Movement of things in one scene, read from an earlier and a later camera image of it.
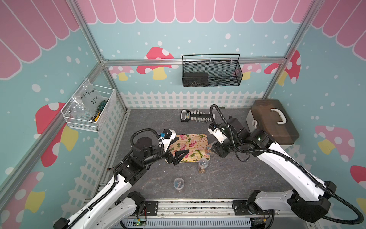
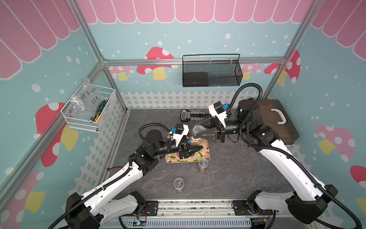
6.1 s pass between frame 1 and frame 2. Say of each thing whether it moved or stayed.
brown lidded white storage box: stayed
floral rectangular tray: stayed
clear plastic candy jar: moved
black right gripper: moved
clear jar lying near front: stayed
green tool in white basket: stayed
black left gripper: moved
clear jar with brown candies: stayed
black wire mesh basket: stayed
